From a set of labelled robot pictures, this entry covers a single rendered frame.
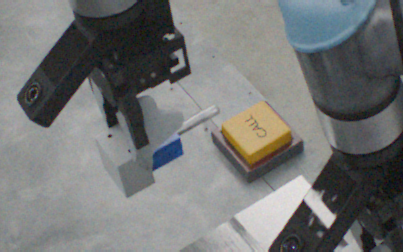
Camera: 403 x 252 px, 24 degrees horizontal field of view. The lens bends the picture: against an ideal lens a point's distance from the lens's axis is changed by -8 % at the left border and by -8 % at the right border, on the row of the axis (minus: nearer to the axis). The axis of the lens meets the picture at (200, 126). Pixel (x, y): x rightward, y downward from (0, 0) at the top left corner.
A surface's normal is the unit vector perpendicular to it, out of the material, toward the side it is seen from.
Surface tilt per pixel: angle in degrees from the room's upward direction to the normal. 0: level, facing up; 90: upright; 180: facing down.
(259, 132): 0
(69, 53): 31
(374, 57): 78
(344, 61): 88
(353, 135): 90
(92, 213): 0
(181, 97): 0
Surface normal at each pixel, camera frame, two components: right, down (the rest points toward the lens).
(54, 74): -0.56, -0.33
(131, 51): -0.13, -0.65
